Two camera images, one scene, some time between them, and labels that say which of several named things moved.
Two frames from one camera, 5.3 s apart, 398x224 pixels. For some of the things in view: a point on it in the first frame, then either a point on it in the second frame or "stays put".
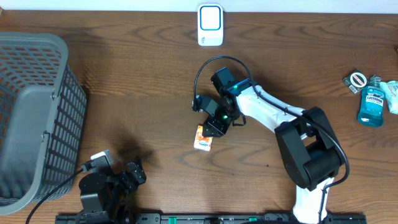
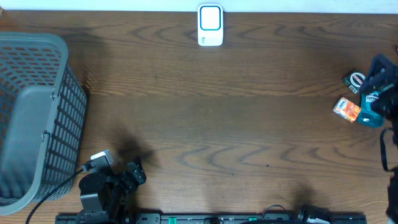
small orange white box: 201,142 -> 347,109
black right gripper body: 219,122 -> 390,104
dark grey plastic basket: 43,119 stays put
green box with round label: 356,81 stays put
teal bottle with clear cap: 371,103 stays put
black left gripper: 138,172 stays put
